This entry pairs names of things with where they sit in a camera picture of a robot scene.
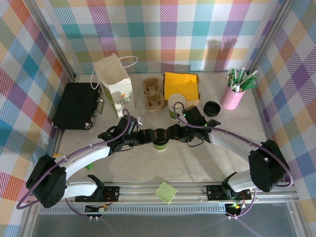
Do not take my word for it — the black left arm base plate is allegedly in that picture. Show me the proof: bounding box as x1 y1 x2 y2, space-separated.
75 185 120 203

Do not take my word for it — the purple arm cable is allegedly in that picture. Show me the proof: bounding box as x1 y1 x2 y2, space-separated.
173 101 294 219
16 108 131 218

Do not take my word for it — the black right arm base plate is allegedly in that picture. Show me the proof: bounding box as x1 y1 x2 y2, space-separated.
206 185 252 201

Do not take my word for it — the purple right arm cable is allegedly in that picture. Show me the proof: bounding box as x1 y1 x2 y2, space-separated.
173 101 294 219

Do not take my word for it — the green sticky note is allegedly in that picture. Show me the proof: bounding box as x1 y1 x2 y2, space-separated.
155 181 178 205

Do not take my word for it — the white paper takeout bag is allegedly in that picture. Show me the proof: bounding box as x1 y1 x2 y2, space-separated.
90 53 138 118

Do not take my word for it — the black hard case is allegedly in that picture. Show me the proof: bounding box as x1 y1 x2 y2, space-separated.
52 82 107 131

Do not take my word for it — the yellow paper napkin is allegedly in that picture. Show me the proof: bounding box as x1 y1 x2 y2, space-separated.
164 72 200 101

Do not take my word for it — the pink straw holder cup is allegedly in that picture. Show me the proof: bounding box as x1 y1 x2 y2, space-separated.
220 86 246 111

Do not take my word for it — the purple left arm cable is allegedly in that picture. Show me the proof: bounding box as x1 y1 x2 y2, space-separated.
16 108 131 218

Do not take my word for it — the green paper coffee cup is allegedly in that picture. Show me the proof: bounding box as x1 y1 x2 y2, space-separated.
169 108 183 121
168 93 187 110
153 138 170 152

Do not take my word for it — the aluminium frame post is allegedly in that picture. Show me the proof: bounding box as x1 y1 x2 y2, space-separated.
245 0 294 75
23 0 78 81

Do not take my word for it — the grey slotted cable duct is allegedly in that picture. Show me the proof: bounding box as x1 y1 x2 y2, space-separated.
39 206 229 216

